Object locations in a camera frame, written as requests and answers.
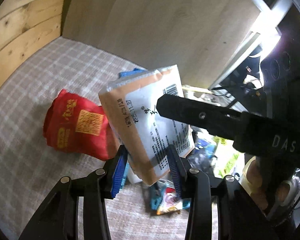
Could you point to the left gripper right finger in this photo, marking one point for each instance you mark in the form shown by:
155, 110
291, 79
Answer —
193, 184

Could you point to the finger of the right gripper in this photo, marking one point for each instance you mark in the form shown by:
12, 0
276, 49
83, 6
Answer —
219, 121

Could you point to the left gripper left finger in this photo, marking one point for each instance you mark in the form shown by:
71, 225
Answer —
57, 215

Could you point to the snack packet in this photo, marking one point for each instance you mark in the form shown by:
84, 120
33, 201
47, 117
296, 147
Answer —
164, 199

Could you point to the red fabric pouch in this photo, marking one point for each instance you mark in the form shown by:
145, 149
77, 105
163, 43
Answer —
74, 124

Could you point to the orange tissue pack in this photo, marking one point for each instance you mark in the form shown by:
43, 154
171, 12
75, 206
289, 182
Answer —
130, 104

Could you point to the person right hand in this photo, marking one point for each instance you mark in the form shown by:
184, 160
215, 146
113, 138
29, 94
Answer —
261, 194

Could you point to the white sunscreen bottle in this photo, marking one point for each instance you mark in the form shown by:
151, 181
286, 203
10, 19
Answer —
132, 177

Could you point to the beige wardrobe panel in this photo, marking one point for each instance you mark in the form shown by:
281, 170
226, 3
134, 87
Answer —
199, 36

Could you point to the blue wet wipes pack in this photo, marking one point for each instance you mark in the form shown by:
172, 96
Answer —
132, 72

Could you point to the wooden headboard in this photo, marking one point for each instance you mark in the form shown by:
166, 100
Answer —
26, 26

